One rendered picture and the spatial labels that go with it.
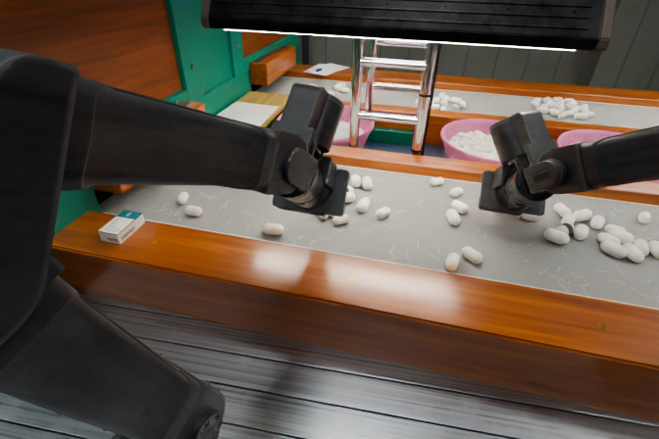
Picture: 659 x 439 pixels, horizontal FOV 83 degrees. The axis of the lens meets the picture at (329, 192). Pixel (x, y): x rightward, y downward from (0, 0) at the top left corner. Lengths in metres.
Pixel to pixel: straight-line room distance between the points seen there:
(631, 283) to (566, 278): 0.09
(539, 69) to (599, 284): 2.46
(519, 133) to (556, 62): 2.49
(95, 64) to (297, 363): 0.60
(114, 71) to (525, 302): 0.77
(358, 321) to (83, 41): 0.62
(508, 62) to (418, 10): 2.38
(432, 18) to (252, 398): 0.58
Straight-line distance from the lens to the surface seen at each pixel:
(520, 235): 0.73
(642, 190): 0.96
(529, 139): 0.58
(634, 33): 3.01
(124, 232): 0.66
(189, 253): 0.61
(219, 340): 0.61
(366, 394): 0.55
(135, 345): 0.30
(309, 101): 0.41
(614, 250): 0.76
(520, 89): 1.52
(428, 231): 0.68
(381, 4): 0.64
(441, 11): 0.63
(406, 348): 0.55
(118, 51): 0.83
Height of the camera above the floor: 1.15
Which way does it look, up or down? 32 degrees down
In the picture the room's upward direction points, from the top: 1 degrees clockwise
